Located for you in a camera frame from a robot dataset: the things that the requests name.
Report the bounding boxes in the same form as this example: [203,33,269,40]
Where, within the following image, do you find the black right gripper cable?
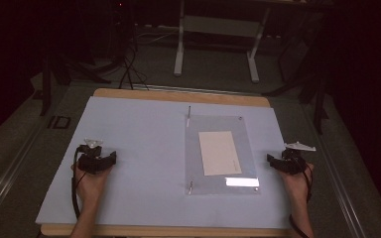
[288,162,314,238]

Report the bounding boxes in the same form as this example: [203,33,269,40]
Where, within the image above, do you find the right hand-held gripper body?
[279,141,318,176]

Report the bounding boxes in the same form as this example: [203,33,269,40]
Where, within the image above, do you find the white paper card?
[197,130,243,178]

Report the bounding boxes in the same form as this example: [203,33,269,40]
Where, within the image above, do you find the black metal stand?
[29,39,113,117]
[262,19,330,136]

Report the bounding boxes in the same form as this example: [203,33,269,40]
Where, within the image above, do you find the person's left hand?
[70,162,114,208]

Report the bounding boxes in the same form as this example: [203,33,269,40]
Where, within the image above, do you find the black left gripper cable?
[70,147,87,220]

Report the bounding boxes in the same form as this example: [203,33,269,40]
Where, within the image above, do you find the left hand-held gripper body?
[75,138,109,176]

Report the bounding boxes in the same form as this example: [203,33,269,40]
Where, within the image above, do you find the metal floor rail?
[299,102,368,238]
[0,115,48,226]

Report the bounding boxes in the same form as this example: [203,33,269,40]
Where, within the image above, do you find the black floor cables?
[117,19,180,92]

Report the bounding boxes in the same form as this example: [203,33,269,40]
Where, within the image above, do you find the light blue table mat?
[35,95,292,230]

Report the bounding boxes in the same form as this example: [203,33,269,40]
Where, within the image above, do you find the person's right hand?
[279,162,316,206]

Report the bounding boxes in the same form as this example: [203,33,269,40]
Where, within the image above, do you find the black rectangular floor bracket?
[47,114,72,130]

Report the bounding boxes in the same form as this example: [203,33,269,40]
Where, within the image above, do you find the clear acrylic frame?
[184,114,262,196]

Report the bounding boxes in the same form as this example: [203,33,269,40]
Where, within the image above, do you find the white desk frame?
[173,0,272,84]

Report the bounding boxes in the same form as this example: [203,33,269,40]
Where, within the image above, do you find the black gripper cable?
[288,162,314,238]
[70,147,87,220]

